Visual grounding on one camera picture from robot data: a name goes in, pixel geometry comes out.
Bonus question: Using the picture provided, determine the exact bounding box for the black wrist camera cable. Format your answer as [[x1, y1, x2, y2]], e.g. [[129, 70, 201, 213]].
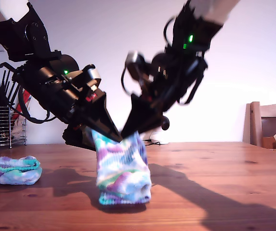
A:
[[121, 68, 139, 97]]

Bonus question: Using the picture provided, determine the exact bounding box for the red and yellow paper packet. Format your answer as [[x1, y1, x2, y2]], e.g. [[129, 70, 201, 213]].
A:
[[12, 88, 34, 121]]

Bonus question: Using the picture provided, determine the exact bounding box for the white round security camera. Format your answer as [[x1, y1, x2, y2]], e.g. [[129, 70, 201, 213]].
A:
[[149, 115, 171, 145]]

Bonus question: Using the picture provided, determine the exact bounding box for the white paper packet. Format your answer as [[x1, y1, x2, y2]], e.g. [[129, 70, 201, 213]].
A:
[[11, 114, 27, 141]]

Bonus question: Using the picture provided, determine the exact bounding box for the black chopstick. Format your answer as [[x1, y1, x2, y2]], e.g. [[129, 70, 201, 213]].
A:
[[2, 70, 11, 95], [0, 71, 6, 94]]

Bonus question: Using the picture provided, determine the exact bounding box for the brown cardboard box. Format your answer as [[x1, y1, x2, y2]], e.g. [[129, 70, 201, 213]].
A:
[[262, 136, 276, 149]]

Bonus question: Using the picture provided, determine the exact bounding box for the wooden chair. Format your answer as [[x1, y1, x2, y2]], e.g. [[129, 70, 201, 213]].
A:
[[243, 101, 276, 150]]

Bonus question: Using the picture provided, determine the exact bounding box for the tie-dye Hugging Face sock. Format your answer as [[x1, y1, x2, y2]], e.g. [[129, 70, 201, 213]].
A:
[[0, 155, 43, 186], [91, 128, 152, 206]]

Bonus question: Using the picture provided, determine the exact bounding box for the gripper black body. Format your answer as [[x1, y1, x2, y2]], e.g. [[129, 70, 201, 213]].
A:
[[53, 83, 106, 141]]

